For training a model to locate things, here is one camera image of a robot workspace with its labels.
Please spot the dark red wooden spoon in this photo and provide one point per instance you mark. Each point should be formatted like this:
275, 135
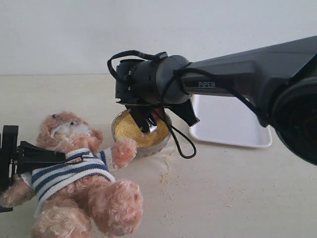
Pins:
154, 117

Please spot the tan teddy bear striped shirt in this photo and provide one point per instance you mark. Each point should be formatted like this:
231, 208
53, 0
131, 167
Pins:
81, 192

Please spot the steel bowl of yellow grain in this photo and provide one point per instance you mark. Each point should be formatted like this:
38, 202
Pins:
123, 126

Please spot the white rectangular plastic tray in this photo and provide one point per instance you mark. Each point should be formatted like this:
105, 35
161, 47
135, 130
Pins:
226, 120

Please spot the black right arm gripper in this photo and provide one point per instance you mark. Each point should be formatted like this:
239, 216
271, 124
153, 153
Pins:
161, 109

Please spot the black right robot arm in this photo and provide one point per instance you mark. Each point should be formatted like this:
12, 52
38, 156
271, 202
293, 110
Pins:
278, 83

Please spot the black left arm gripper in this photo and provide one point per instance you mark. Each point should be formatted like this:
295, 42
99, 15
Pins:
27, 156

